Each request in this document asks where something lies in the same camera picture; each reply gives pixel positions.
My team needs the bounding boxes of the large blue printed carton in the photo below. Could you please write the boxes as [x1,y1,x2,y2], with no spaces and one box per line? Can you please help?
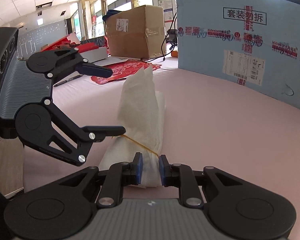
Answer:
[176,0,300,109]

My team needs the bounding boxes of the sealed brown cardboard box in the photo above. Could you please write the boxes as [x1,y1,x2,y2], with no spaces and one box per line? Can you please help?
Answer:
[106,5,166,60]

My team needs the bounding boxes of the white flat cardboard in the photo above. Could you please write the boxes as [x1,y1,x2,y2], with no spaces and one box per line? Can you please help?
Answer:
[94,56,128,67]

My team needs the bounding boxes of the red patterned paper bag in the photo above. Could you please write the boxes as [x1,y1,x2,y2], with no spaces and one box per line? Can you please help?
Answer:
[91,60,161,85]

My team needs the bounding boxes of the black power cable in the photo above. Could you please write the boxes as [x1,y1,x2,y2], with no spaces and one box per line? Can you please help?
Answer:
[140,10,178,63]

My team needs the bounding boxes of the orange tray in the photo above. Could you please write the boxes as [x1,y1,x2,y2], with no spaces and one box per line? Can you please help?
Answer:
[171,50,178,58]

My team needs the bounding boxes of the yellow rubber band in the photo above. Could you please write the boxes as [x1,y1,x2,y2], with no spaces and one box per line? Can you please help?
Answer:
[112,134,159,158]

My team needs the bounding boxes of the white fabric shopping bag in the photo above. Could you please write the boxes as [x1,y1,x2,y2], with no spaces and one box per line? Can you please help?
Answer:
[99,66,165,188]

